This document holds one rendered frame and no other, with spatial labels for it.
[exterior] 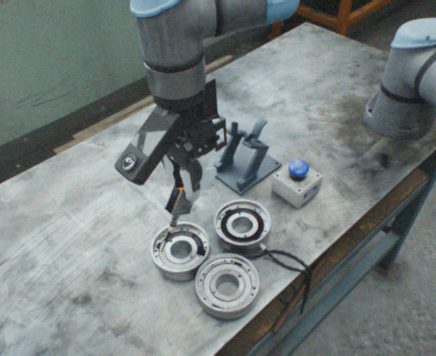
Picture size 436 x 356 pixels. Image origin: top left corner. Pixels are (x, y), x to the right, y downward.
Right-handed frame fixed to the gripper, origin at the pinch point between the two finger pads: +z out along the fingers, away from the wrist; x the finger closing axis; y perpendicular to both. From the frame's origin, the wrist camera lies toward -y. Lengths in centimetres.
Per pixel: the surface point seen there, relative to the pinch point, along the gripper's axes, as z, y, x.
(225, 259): 10.1, 0.3, -9.2
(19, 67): 48, 18, 155
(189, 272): 9.8, -5.8, -6.9
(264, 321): 38.1, 6.7, -13.6
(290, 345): 69, 18, -15
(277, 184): 10.0, 20.0, -3.9
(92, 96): 78, 48, 155
